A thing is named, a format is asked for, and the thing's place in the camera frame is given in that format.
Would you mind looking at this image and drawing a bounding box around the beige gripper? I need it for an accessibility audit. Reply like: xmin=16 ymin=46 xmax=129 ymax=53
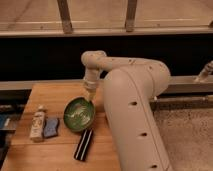
xmin=83 ymin=69 xmax=100 ymax=101

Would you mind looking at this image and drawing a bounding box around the green ceramic bowl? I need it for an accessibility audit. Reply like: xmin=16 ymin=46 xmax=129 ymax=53
xmin=63 ymin=97 xmax=95 ymax=132

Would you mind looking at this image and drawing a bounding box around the blue sponge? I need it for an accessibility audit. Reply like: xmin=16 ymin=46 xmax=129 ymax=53
xmin=44 ymin=118 xmax=59 ymax=138

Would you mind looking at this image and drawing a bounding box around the black white striped case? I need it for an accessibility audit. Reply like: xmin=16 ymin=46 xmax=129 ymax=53
xmin=74 ymin=129 xmax=93 ymax=161

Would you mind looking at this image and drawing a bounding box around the small white bottle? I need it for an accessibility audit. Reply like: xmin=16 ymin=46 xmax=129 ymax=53
xmin=30 ymin=105 xmax=46 ymax=142

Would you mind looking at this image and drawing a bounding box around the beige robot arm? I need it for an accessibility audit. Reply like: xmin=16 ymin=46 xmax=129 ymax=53
xmin=81 ymin=51 xmax=173 ymax=171

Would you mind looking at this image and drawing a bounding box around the wooden cutting board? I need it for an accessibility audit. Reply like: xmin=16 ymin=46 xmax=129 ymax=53
xmin=1 ymin=82 xmax=120 ymax=171

